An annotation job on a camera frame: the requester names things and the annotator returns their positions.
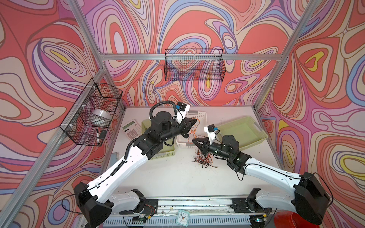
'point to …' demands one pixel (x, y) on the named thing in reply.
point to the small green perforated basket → (168, 150)
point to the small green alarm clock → (183, 218)
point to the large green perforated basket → (245, 130)
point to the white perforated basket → (198, 131)
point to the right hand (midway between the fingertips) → (193, 143)
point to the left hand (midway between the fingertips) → (197, 119)
